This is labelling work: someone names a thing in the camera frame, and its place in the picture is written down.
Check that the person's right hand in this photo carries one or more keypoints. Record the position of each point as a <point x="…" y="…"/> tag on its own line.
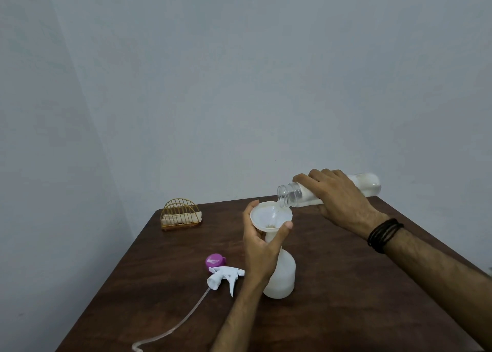
<point x="342" y="202"/>

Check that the person's left hand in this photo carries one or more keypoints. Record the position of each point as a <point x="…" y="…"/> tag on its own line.
<point x="259" y="257"/>

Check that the clear water bottle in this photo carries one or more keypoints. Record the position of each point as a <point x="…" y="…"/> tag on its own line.
<point x="367" y="184"/>

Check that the white translucent spray bottle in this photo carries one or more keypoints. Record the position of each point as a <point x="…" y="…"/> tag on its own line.
<point x="284" y="278"/>

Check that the white spray trigger head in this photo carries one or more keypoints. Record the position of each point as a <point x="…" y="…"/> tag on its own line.
<point x="226" y="275"/>

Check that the purple bottle cap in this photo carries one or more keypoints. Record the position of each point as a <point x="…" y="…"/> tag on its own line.
<point x="214" y="260"/>

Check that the white plastic funnel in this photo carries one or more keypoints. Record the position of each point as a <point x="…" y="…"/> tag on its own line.
<point x="269" y="213"/>

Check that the dark wooden table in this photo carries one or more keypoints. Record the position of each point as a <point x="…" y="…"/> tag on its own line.
<point x="346" y="305"/>

